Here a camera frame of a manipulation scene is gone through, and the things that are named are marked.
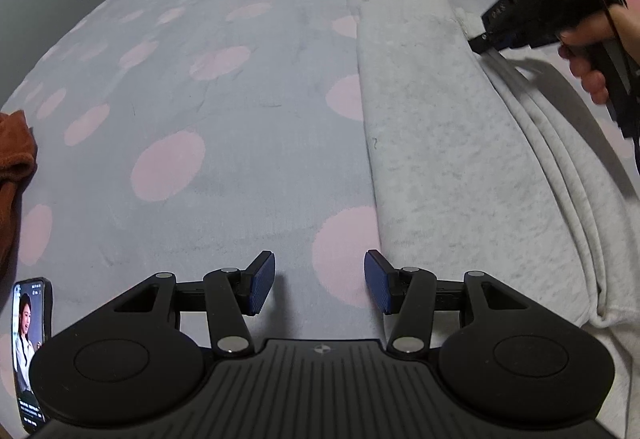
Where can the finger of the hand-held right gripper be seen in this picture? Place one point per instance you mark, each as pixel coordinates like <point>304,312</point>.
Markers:
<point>510,40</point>

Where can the black smartphone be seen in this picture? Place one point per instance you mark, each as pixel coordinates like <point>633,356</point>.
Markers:
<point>30,344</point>

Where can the person's right hand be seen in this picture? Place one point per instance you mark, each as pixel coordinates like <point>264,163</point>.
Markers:
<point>582,69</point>

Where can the orange-brown cloth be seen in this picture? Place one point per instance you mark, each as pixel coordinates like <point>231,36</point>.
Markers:
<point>15,159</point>

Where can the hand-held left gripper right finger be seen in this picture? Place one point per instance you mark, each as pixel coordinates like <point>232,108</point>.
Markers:
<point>377,281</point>

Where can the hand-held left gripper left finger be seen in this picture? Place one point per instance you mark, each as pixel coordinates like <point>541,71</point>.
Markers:
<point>260,281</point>

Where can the light grey sweatshirt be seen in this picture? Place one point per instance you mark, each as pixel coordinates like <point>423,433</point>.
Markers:
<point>440,144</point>

